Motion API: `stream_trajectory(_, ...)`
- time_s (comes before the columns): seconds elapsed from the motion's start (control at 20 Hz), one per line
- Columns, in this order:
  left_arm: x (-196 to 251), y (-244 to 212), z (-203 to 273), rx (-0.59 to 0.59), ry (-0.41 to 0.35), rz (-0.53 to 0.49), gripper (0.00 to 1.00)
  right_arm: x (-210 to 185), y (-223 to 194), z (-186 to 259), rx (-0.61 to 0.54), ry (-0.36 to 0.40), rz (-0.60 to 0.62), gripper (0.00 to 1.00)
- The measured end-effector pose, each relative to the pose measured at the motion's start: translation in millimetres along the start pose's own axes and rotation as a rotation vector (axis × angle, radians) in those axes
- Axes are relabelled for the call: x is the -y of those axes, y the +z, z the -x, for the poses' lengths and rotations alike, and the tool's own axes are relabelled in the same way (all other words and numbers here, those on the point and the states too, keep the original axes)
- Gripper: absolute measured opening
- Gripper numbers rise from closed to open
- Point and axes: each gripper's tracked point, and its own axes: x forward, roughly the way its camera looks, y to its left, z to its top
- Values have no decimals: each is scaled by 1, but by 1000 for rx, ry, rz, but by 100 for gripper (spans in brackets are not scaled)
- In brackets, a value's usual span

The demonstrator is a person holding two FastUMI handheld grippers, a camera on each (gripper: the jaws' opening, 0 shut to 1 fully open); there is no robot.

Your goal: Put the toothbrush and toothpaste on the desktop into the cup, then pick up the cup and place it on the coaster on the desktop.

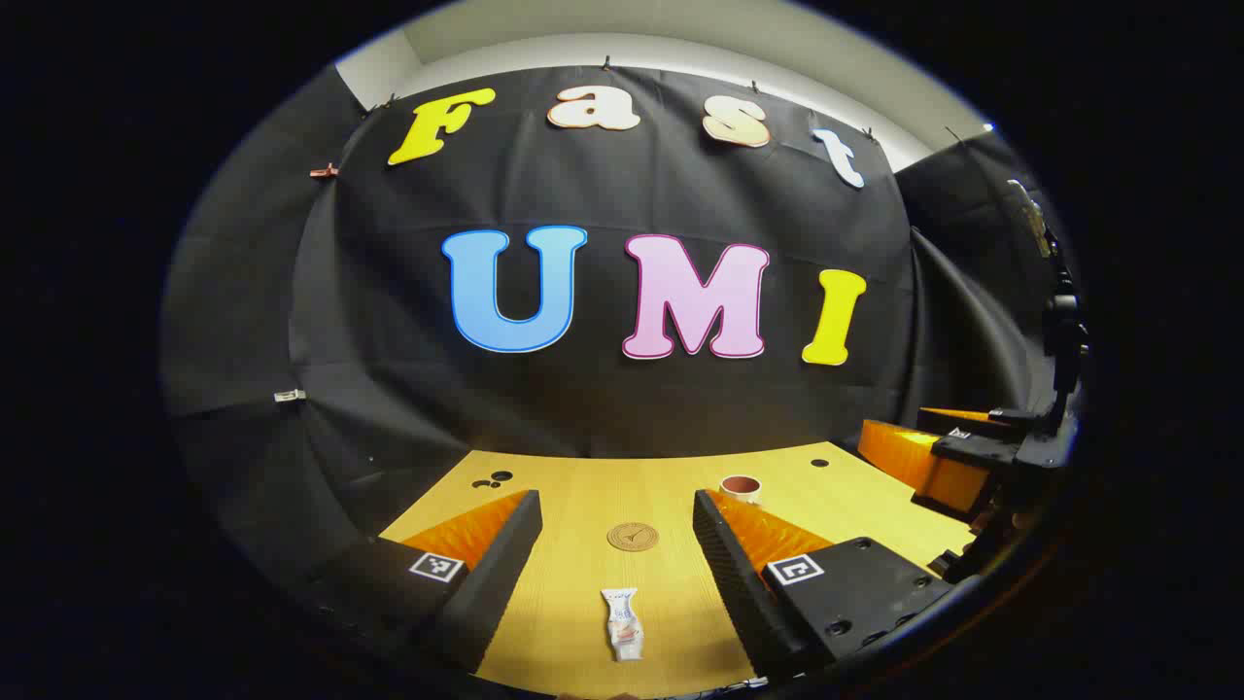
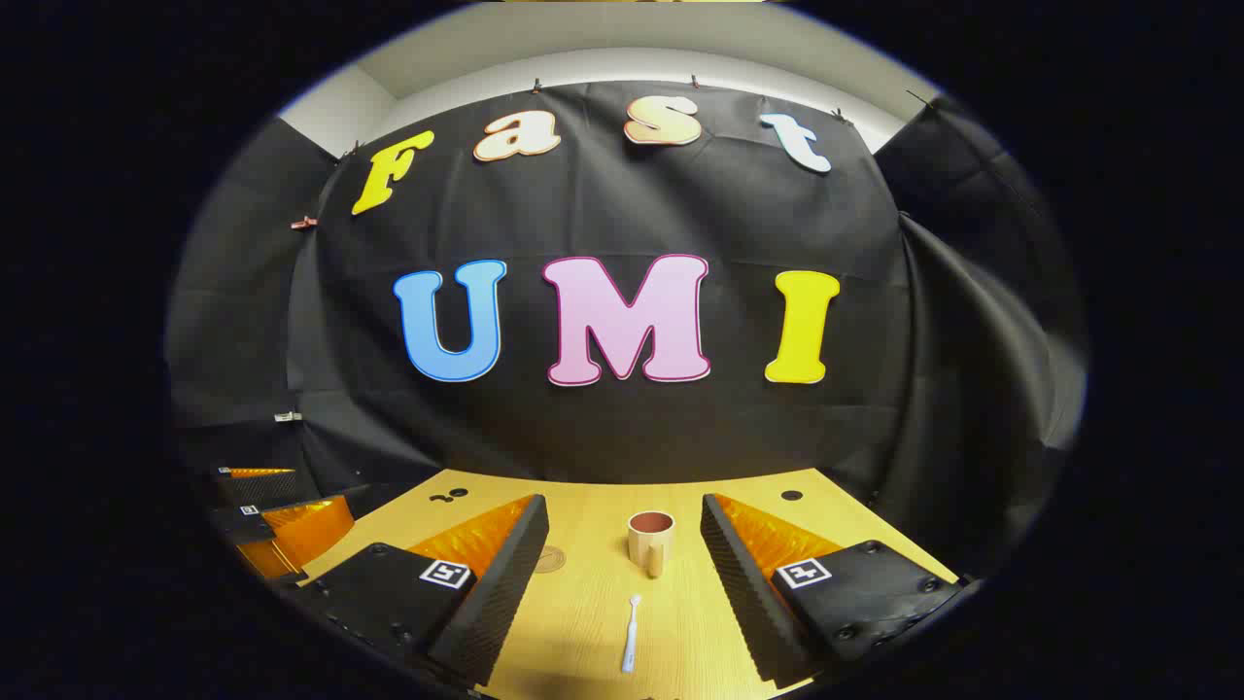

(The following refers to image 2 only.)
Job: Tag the round brown coaster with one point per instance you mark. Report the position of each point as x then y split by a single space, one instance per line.
552 559

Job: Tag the white toothbrush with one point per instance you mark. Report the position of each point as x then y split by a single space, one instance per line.
632 637

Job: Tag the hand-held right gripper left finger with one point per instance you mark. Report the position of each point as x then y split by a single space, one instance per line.
505 593

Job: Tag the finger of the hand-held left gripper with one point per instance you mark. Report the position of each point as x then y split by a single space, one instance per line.
243 525
267 489

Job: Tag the wooden desktop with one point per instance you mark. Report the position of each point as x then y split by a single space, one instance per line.
593 603

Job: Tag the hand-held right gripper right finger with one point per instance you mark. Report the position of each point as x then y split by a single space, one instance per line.
743 603

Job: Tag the beige cup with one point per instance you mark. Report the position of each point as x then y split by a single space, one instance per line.
649 549

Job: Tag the black backdrop cloth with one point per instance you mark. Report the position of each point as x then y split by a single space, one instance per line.
622 214

